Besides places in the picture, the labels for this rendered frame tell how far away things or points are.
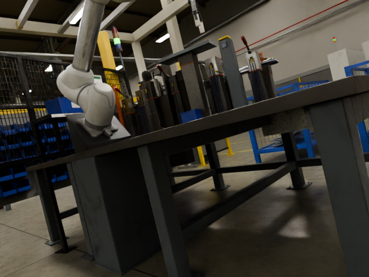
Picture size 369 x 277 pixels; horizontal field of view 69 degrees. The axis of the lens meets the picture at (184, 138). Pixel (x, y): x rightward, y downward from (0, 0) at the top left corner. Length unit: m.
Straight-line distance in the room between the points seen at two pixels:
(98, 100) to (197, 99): 0.59
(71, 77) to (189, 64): 0.70
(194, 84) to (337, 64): 8.12
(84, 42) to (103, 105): 0.34
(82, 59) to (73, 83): 0.14
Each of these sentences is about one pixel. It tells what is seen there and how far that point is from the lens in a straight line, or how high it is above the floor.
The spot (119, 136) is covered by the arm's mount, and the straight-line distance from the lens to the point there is 1.67.
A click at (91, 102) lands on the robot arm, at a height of 0.95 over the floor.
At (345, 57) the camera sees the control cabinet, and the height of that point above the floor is 1.73.
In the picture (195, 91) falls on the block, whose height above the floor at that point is 0.90.
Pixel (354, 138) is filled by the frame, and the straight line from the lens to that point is 0.76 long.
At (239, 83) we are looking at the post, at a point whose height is 0.87.
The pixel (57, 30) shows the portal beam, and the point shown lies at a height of 3.32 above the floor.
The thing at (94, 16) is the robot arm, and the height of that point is 1.35.
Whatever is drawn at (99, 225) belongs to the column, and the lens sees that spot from 1.67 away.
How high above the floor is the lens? 0.66
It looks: 1 degrees down
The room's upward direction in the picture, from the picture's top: 14 degrees counter-clockwise
